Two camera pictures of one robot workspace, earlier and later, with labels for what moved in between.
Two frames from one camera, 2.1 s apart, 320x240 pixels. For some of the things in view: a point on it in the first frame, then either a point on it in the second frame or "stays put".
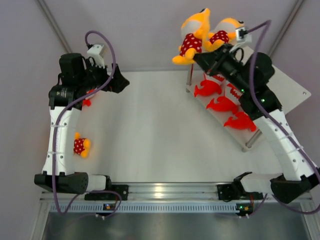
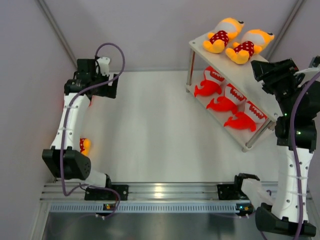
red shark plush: (243, 121) stays put
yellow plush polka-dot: (194, 30) → (251, 43)
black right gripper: (216, 59) → (272, 73)
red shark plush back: (209, 88) stays put
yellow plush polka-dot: (224, 33) stays put
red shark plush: (224, 103) stays put
